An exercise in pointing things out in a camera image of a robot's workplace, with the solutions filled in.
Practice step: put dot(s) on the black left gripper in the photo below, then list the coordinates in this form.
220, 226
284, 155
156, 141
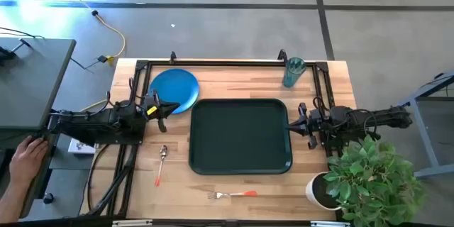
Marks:
153, 108

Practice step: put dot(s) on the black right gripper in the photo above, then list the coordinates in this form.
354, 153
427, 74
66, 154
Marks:
312, 124

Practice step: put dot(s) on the blue round plate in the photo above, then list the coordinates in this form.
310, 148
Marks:
175, 85

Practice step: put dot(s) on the teal faceted plastic cup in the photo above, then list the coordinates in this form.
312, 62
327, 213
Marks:
293, 74

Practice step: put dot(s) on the person's forearm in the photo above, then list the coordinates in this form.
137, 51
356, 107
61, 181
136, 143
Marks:
10, 204

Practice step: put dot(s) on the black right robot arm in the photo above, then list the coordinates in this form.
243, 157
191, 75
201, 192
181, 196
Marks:
383, 117

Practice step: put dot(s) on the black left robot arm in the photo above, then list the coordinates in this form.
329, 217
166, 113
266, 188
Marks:
99, 124

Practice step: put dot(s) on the dark green tray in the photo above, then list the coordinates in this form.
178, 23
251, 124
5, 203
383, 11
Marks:
241, 138

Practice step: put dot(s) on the white plant pot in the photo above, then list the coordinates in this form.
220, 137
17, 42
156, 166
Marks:
312, 193

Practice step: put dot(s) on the green leafy plant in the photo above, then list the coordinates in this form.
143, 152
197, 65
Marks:
372, 181

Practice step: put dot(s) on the white printed box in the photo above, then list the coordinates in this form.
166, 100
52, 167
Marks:
79, 147

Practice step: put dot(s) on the grey side table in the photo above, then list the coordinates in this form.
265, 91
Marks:
32, 85

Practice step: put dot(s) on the black round knob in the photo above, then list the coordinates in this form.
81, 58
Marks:
48, 198

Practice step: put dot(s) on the person's hand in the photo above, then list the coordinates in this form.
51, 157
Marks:
26, 159

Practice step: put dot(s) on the black desk clamp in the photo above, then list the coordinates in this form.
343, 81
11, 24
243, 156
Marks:
10, 54

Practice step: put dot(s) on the black frame clamp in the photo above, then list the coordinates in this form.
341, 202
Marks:
173, 56
282, 55

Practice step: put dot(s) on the silver metal bracket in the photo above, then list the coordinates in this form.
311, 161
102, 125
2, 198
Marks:
330, 223
132, 223

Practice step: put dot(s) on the grey metal cart frame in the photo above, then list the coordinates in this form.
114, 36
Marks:
423, 134

